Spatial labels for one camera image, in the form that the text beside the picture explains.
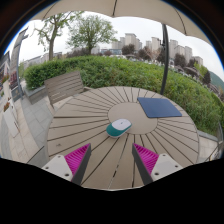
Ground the black curved parasol pole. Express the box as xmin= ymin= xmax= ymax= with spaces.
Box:
xmin=159 ymin=23 xmax=170 ymax=96

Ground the blue mouse pad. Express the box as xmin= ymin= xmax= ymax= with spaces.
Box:
xmin=136 ymin=96 xmax=183 ymax=119

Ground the beige parasol canopy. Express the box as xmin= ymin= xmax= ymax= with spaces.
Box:
xmin=31 ymin=0 xmax=212 ymax=44

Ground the thin sparse tree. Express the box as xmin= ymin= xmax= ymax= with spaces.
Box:
xmin=34 ymin=10 xmax=84 ymax=62

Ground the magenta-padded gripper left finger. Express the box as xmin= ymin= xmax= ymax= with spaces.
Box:
xmin=41 ymin=142 xmax=92 ymax=186

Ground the round leafy tree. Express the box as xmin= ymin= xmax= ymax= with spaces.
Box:
xmin=66 ymin=13 xmax=118 ymax=56

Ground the white and teal computer mouse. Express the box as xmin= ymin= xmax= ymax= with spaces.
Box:
xmin=105 ymin=118 xmax=133 ymax=139

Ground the green hedge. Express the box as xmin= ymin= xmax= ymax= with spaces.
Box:
xmin=23 ymin=54 xmax=224 ymax=136

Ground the dark tall post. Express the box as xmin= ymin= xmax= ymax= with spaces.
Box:
xmin=9 ymin=27 xmax=30 ymax=101

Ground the slatted wooden chair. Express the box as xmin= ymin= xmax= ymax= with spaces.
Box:
xmin=44 ymin=70 xmax=90 ymax=108

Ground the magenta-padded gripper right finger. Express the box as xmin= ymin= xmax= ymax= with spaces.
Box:
xmin=131 ymin=142 xmax=184 ymax=186

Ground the group of apartment buildings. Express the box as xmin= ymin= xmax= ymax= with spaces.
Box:
xmin=111 ymin=32 xmax=204 ymax=66

